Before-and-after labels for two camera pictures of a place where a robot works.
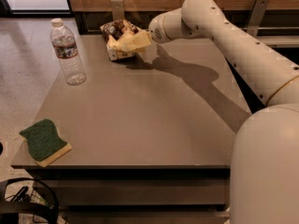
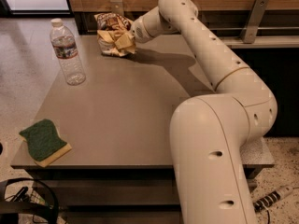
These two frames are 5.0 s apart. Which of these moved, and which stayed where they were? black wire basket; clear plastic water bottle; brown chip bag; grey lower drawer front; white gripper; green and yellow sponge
Moved: brown chip bag; white gripper
Stayed: green and yellow sponge; clear plastic water bottle; grey lower drawer front; black wire basket
